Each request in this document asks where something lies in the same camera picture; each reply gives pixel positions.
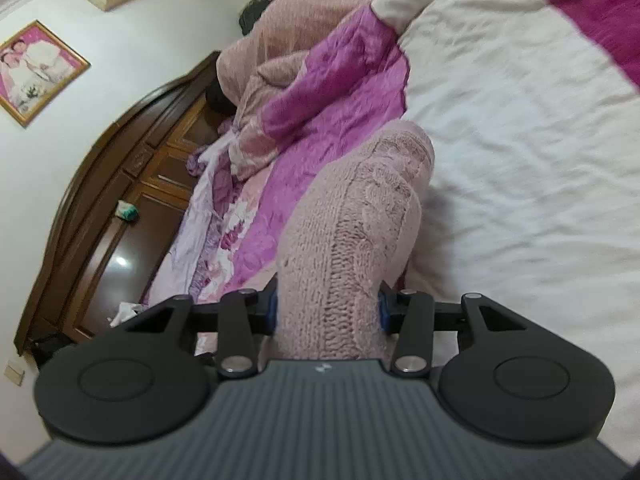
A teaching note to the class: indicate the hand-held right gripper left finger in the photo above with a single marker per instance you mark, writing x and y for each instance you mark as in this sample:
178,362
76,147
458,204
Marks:
272,307

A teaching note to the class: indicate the pink knit cardigan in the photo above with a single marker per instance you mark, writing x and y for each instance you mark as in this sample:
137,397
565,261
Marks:
340,240

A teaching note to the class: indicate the framed wall photo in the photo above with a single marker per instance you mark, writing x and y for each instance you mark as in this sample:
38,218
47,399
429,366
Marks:
35,72

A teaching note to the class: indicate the pink duvet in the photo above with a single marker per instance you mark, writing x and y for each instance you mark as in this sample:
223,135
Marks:
310,20

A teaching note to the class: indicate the purple patchwork quilt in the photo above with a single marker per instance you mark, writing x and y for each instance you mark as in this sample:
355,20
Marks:
500,160

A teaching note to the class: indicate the lilac ruffled pillow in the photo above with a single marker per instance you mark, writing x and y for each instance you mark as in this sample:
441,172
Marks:
200,220

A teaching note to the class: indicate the black bag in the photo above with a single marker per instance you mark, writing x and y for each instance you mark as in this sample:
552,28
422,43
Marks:
47,347

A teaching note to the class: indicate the white tissue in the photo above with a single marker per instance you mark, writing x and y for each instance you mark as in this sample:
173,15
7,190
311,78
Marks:
122,314

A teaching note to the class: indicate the dark cloth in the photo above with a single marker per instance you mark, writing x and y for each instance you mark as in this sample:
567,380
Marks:
256,10

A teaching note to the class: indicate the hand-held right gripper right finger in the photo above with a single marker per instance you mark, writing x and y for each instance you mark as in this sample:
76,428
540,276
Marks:
383,314

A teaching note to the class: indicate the green cloth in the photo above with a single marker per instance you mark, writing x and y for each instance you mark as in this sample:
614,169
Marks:
127,211

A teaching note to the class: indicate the wall socket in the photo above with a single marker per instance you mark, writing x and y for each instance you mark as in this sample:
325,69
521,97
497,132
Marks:
13,373

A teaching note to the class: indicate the carved wooden headboard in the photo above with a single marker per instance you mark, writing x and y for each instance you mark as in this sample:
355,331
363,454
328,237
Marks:
100,170

